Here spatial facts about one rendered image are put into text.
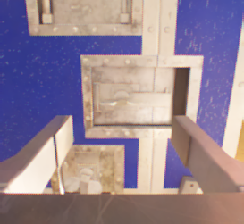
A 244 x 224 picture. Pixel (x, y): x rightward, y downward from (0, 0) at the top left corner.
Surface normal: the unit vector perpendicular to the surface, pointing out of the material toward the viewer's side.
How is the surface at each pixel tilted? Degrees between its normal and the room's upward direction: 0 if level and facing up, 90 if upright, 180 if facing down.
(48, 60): 90
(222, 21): 90
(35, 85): 90
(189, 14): 90
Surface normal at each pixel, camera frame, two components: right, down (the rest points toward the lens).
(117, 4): 0.00, 0.26
